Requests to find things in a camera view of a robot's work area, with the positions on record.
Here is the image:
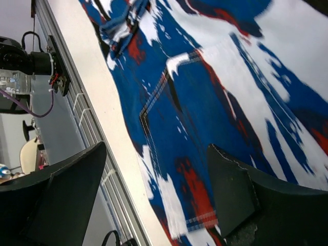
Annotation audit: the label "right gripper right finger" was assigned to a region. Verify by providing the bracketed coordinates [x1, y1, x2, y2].
[207, 145, 327, 245]

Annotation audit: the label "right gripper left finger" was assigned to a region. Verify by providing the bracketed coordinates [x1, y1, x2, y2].
[1, 141, 107, 245]

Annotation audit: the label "blue patterned trousers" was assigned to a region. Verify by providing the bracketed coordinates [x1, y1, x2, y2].
[80, 1, 327, 245]

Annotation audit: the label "beige background chair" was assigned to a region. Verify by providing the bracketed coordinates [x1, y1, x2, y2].
[19, 137, 40, 174]

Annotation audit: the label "aluminium rail frame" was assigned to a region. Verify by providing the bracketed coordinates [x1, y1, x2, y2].
[35, 1, 152, 245]

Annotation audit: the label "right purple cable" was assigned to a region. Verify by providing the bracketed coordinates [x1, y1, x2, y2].
[0, 87, 56, 118]

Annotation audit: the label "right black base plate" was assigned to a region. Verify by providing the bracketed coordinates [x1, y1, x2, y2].
[47, 35, 71, 97]

